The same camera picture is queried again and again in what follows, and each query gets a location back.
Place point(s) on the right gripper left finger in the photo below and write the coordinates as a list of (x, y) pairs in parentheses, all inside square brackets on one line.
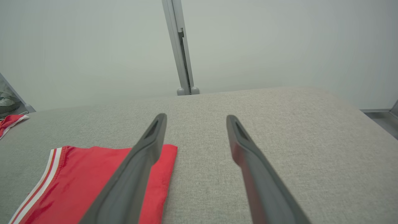
[(133, 180)]

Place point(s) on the grey metal partition post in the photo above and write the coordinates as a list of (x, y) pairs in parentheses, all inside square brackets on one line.
[(177, 46)]

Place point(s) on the grey metal frame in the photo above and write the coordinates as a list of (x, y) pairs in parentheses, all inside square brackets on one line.
[(26, 107), (376, 110)]

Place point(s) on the grey cylinder post foot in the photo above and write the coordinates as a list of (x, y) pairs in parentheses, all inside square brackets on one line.
[(181, 91), (195, 90)]

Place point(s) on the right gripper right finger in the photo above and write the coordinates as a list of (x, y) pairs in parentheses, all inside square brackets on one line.
[(264, 193)]

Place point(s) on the red Bulls basketball jersey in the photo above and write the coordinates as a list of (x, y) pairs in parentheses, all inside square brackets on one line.
[(80, 180)]

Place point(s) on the red shorts with white trim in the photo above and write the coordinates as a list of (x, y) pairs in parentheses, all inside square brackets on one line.
[(9, 122)]

